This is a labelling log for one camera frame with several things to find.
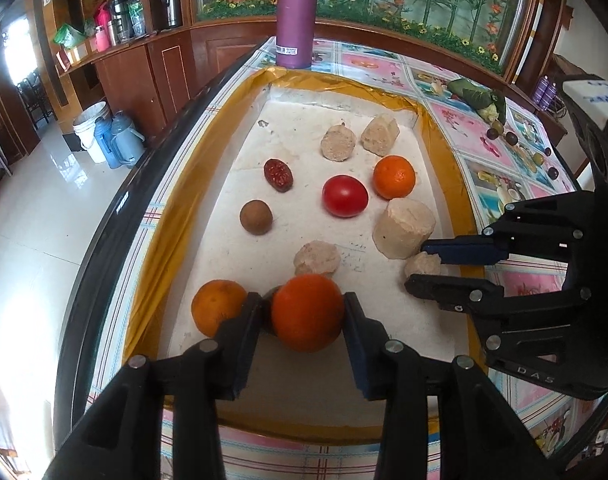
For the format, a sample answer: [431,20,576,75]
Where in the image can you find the small beige foam piece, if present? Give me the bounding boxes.
[404,252,441,278]

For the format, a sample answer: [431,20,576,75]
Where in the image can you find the green olive right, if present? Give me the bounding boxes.
[532,153,544,166]

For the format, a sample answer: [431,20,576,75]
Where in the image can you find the purple thermos bottle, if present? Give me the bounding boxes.
[276,0,318,70]

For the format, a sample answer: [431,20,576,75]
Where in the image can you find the orange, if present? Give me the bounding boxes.
[270,274,345,353]

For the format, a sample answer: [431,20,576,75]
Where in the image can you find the blue kettle jug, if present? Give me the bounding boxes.
[111,110,144,168]

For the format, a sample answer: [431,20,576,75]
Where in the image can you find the red tomato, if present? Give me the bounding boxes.
[322,174,369,218]

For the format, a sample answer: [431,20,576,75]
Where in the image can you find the white plastic bucket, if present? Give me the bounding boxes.
[73,101,111,164]

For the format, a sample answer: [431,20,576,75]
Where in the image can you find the purple bottles on shelf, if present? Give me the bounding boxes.
[532,75,556,110]

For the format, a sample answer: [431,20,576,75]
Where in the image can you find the black thermos flask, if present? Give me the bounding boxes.
[109,0,134,44]

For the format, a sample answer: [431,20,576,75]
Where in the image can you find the small orange tangerine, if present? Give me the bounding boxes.
[372,155,417,200]

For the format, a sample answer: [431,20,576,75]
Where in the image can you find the large orange mandarin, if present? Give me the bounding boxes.
[191,280,247,338]

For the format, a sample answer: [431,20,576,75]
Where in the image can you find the brown kiwi fruit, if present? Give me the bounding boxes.
[240,200,273,235]

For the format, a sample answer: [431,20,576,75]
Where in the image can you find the wooden side cabinet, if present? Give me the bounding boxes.
[68,16,276,145]

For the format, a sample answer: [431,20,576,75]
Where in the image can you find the cauliflower with green leaves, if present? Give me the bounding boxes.
[447,78,506,125]

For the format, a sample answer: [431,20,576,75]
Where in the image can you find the blue water jug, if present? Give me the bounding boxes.
[94,117,122,169]

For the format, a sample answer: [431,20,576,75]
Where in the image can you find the yellow white foam tray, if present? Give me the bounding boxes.
[122,65,485,446]

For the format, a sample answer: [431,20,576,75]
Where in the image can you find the large dark plum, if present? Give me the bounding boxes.
[261,286,281,336]

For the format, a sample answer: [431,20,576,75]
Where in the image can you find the dark plum centre back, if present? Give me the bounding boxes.
[504,131,518,146]

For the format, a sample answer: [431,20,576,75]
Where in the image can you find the green packet on cabinet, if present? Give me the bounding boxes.
[52,23,86,49]

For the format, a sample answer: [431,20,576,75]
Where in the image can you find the beige foam chunk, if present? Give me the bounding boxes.
[360,114,400,157]
[293,240,341,276]
[320,125,356,162]

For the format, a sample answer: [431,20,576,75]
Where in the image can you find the patterned plastic tablecloth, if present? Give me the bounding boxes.
[75,40,601,479]

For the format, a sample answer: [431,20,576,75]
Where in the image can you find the red jujube date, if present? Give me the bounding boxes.
[264,158,294,193]

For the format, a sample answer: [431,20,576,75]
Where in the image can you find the large beige foam cylinder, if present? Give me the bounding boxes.
[372,197,436,259]

